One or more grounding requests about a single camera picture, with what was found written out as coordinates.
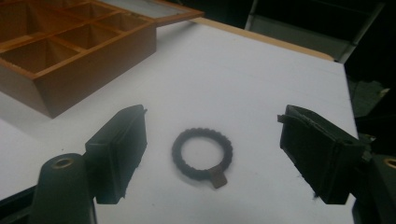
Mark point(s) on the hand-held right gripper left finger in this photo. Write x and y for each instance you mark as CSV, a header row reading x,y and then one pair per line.
x,y
115,155

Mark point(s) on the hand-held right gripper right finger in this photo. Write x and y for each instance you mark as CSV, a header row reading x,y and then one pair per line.
x,y
320,155

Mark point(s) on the wooden compartment box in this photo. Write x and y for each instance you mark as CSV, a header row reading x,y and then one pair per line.
x,y
93,74

